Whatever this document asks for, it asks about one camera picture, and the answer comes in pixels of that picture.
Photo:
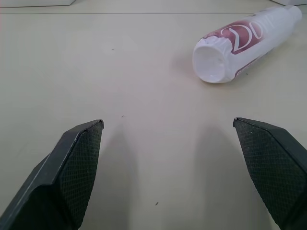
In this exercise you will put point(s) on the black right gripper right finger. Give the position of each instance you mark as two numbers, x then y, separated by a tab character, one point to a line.
275	167

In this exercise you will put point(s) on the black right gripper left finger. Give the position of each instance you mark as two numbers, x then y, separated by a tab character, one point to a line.
72	172

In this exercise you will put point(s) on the white pink-labelled plastic bottle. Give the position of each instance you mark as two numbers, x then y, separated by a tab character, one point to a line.
242	45

